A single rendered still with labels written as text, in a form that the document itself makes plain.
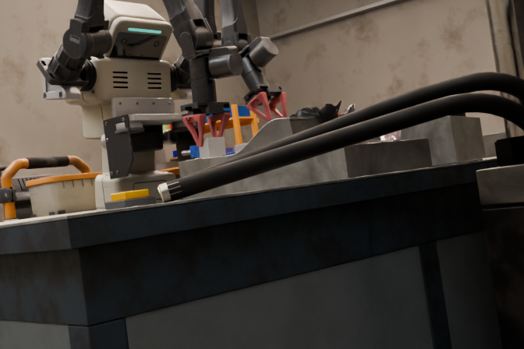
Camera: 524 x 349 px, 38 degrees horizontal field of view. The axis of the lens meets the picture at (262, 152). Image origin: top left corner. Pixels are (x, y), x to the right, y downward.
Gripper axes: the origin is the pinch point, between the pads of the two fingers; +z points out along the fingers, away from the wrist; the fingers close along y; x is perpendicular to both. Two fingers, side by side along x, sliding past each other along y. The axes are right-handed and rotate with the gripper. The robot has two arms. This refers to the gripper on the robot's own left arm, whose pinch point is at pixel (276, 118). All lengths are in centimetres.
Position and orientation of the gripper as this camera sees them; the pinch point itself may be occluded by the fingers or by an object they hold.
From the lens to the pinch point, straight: 210.5
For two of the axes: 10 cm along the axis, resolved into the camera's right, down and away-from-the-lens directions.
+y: 6.4, -0.5, 7.7
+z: 4.5, 8.3, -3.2
